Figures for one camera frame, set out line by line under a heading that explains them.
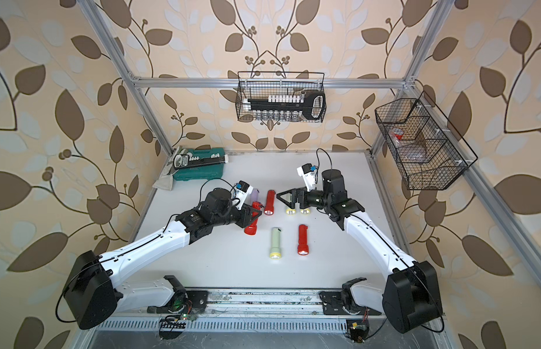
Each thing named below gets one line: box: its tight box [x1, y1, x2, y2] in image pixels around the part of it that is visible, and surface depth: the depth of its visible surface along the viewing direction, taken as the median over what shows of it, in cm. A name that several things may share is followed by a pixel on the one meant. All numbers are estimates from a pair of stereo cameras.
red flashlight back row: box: [263, 189, 276, 216], surface depth 101 cm
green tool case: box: [173, 147, 225, 182], surface depth 109 cm
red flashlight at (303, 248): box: [297, 223, 310, 256], surface depth 88 cm
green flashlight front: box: [269, 226, 283, 260], surface depth 86 cm
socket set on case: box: [173, 152, 230, 169], surface depth 111 cm
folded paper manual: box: [152, 145, 182, 192], surface depth 110 cm
